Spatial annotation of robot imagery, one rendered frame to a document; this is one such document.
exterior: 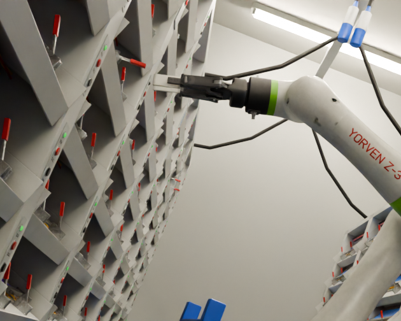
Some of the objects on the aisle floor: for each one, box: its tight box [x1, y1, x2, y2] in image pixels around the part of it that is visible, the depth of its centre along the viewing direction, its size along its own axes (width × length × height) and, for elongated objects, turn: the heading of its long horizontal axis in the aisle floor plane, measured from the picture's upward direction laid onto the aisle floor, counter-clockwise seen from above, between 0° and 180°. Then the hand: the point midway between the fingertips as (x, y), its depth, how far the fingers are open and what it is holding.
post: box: [0, 0, 131, 312], centre depth 149 cm, size 20×9×176 cm, turn 147°
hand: (166, 83), depth 195 cm, fingers open, 3 cm apart
